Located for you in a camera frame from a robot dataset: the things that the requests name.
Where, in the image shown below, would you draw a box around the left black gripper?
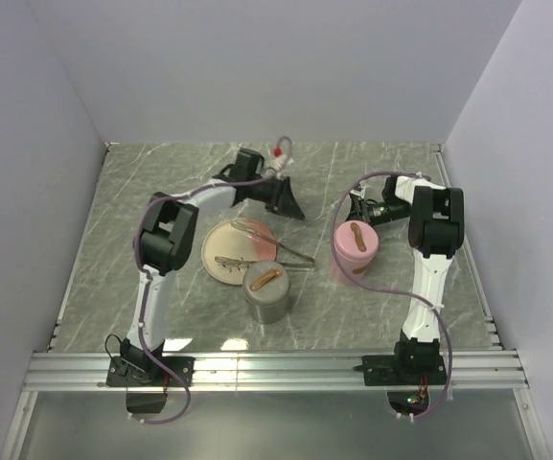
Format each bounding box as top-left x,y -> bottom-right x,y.
247,175 -> 305,220

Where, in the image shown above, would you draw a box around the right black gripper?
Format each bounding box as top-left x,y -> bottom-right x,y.
335,198 -> 410,245

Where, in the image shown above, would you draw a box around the pink round lid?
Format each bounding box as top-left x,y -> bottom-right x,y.
334,220 -> 379,262

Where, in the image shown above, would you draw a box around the pink cylindrical container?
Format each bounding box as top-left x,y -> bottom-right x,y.
330,220 -> 379,284

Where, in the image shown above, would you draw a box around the grey round lid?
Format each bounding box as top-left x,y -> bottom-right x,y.
242,261 -> 290,306

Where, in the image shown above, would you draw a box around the grey cylindrical container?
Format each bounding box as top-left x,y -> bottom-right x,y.
242,261 -> 290,325

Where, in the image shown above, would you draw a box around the metal tongs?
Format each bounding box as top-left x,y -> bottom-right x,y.
215,218 -> 316,271

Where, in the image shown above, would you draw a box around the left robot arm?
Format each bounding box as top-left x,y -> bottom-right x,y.
110,136 -> 305,387

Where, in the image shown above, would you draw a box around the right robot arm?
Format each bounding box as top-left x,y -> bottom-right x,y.
347,174 -> 465,386

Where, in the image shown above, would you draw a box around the pink and cream plate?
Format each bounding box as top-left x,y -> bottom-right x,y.
201,220 -> 254,286

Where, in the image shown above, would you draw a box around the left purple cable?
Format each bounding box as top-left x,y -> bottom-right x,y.
133,136 -> 292,426

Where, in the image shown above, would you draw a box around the purple cable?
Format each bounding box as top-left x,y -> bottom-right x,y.
133,136 -> 292,426
332,171 -> 452,422

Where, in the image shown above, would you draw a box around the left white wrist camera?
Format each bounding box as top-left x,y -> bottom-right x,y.
262,148 -> 293,179

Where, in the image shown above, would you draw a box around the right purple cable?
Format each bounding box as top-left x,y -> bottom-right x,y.
332,171 -> 452,422

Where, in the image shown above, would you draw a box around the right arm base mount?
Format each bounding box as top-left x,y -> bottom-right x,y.
353,355 -> 452,421

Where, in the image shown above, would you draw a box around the aluminium rail frame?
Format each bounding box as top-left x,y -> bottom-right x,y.
4,142 -> 550,459

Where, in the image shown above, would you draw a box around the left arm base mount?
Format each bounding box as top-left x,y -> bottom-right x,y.
105,354 -> 196,416

